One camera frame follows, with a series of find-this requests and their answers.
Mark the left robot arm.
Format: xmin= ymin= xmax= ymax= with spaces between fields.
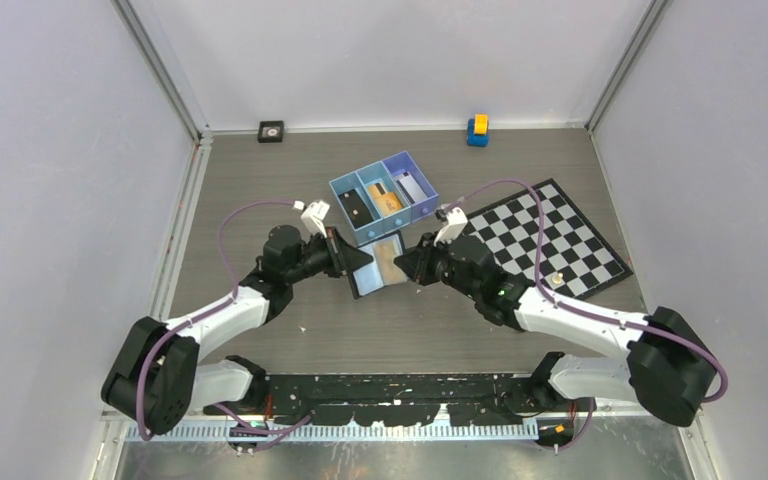
xmin=100 ymin=225 xmax=374 ymax=439

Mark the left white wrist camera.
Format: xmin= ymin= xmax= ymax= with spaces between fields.
xmin=292 ymin=200 xmax=330 ymax=236

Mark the three-compartment blue purple tray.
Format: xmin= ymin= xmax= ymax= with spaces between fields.
xmin=329 ymin=151 xmax=439 ymax=245

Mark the blue yellow toy block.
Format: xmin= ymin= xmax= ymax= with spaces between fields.
xmin=466 ymin=114 xmax=489 ymax=147

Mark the small black square box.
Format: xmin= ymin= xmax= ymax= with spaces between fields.
xmin=257 ymin=120 xmax=285 ymax=143

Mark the black white checkerboard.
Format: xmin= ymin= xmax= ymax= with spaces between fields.
xmin=463 ymin=179 xmax=632 ymax=300

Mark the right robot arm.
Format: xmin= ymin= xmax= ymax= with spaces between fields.
xmin=394 ymin=234 xmax=726 ymax=427

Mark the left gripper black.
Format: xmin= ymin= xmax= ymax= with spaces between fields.
xmin=285 ymin=226 xmax=371 ymax=285

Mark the white card in tray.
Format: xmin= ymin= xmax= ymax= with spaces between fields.
xmin=396 ymin=171 xmax=428 ymax=204

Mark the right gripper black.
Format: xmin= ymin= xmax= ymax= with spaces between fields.
xmin=397 ymin=230 xmax=481 ymax=300

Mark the orange card in tray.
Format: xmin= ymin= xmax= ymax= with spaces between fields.
xmin=366 ymin=182 xmax=403 ymax=216

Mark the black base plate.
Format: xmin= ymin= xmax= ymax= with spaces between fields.
xmin=204 ymin=373 xmax=591 ymax=427

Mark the black card in tray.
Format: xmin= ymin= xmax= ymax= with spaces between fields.
xmin=338 ymin=189 xmax=373 ymax=229

